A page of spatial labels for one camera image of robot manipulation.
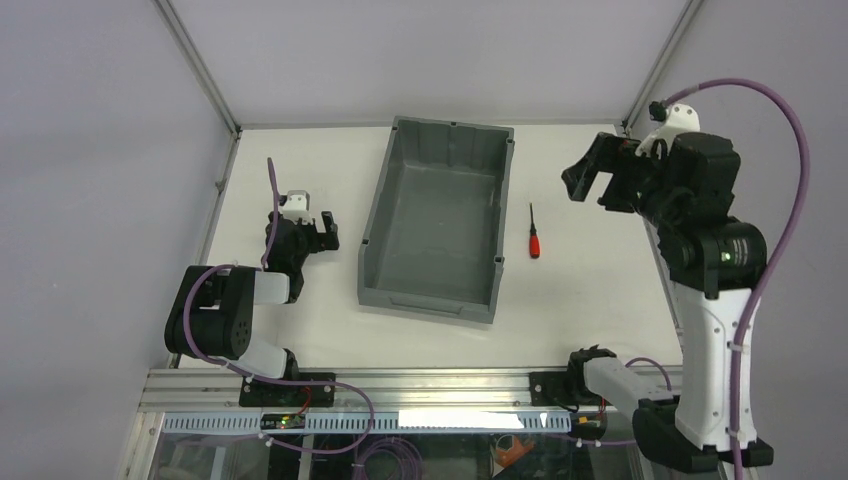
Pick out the red handled screwdriver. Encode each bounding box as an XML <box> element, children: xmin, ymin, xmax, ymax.
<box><xmin>528</xmin><ymin>203</ymin><xmax>541</xmax><ymax>259</ymax></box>

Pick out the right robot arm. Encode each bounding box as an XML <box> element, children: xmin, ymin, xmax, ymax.
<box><xmin>562</xmin><ymin>132</ymin><xmax>774</xmax><ymax>473</ymax></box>

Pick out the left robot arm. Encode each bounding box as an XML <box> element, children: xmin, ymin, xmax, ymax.
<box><xmin>164</xmin><ymin>211</ymin><xmax>340</xmax><ymax>382</ymax></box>

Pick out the grey plastic bin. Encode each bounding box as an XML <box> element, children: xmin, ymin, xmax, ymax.
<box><xmin>357</xmin><ymin>116</ymin><xmax>515</xmax><ymax>324</ymax></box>

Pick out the orange object under table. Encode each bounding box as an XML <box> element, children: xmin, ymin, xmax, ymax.
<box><xmin>493</xmin><ymin>434</ymin><xmax>535</xmax><ymax>468</ymax></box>

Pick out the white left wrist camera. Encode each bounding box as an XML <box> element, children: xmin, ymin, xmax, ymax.
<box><xmin>279</xmin><ymin>190</ymin><xmax>313</xmax><ymax>224</ymax></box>

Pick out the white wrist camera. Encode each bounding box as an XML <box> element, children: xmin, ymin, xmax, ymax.
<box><xmin>635</xmin><ymin>101</ymin><xmax>701</xmax><ymax>157</ymax></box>
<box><xmin>279</xmin><ymin>190</ymin><xmax>313</xmax><ymax>224</ymax></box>

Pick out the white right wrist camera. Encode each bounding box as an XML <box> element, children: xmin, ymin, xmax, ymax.
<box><xmin>635</xmin><ymin>101</ymin><xmax>701</xmax><ymax>157</ymax></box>

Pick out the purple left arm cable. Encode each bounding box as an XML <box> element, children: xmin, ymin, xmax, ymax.
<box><xmin>182</xmin><ymin>156</ymin><xmax>425</xmax><ymax>480</ymax></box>

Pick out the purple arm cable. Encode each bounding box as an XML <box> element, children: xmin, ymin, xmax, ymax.
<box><xmin>182</xmin><ymin>156</ymin><xmax>425</xmax><ymax>480</ymax></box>
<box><xmin>664</xmin><ymin>78</ymin><xmax>812</xmax><ymax>480</ymax></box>

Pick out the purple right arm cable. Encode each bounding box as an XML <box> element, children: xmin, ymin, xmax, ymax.
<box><xmin>664</xmin><ymin>78</ymin><xmax>812</xmax><ymax>480</ymax></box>

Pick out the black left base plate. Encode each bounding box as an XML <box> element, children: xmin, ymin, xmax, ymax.
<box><xmin>238</xmin><ymin>371</ymin><xmax>336</xmax><ymax>408</ymax></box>

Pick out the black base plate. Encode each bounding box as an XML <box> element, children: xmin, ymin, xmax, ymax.
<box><xmin>528</xmin><ymin>370</ymin><xmax>601</xmax><ymax>410</ymax></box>
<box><xmin>238</xmin><ymin>371</ymin><xmax>336</xmax><ymax>408</ymax></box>

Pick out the aluminium frame post right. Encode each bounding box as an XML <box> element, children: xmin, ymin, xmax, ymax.
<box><xmin>620</xmin><ymin>0</ymin><xmax>704</xmax><ymax>134</ymax></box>

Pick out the aluminium frame post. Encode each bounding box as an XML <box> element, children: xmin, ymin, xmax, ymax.
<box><xmin>152</xmin><ymin>0</ymin><xmax>241</xmax><ymax>135</ymax></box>
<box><xmin>620</xmin><ymin>0</ymin><xmax>704</xmax><ymax>134</ymax></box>

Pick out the aluminium front rail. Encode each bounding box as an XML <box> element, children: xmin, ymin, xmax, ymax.
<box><xmin>138</xmin><ymin>367</ymin><xmax>563</xmax><ymax>412</ymax></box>

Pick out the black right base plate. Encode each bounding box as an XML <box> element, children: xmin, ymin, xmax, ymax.
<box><xmin>528</xmin><ymin>370</ymin><xmax>601</xmax><ymax>410</ymax></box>

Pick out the white slotted cable duct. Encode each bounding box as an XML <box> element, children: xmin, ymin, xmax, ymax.
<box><xmin>162</xmin><ymin>409</ymin><xmax>572</xmax><ymax>436</ymax></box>

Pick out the aluminium frame post left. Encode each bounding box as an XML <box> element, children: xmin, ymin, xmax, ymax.
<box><xmin>152</xmin><ymin>0</ymin><xmax>241</xmax><ymax>135</ymax></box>

